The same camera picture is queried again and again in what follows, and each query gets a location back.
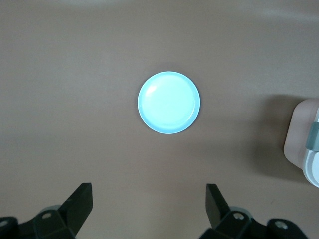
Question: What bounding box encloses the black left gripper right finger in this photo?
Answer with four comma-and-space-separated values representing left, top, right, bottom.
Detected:
199, 183, 277, 239

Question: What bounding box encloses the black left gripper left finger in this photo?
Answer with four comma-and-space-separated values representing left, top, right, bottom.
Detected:
17, 182, 94, 239

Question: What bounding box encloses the white lidded storage box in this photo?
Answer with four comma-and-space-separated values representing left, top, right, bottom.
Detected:
283, 98, 319, 189

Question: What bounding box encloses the brown table cover mat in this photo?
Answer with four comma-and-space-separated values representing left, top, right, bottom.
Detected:
0, 0, 319, 239

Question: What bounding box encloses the light blue round plate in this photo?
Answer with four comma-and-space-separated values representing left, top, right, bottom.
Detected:
137, 71, 201, 135

